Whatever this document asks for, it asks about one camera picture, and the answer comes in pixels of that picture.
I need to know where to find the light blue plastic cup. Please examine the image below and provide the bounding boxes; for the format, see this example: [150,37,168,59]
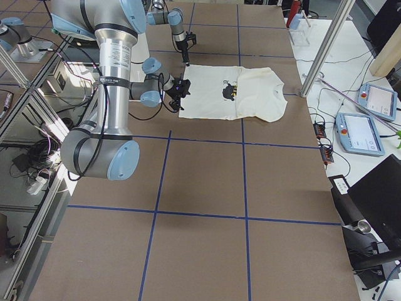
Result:
[289,14,302,30]

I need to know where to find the teach pendant tablet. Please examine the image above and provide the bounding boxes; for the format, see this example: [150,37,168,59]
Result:
[357,83,398,122]
[335,113,385,157]

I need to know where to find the cream cat print t-shirt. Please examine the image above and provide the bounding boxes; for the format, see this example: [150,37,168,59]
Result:
[179,65,287,122]

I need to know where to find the long metal reacher tool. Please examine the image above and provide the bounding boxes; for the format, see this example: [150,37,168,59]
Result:
[316,72,401,134]

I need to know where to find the near teach pendant tablet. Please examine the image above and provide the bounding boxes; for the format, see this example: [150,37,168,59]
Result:
[335,113,385,157]

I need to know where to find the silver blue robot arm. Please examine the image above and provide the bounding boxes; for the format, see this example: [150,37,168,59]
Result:
[51,1,192,181]
[146,1,197,66]

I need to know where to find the white wire dish rack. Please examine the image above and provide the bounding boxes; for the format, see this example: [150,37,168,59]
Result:
[289,13,311,46]

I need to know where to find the far teach pendant tablet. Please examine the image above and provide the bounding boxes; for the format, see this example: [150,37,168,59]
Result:
[357,83,398,122]

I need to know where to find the aluminium frame post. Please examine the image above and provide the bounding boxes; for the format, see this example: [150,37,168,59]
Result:
[300,0,355,98]

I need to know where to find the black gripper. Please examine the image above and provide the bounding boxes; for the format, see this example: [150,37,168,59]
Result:
[169,78,190,110]
[179,31,197,66]

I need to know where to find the red cylinder bottle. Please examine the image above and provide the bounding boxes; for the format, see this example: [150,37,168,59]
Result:
[288,0,301,22]

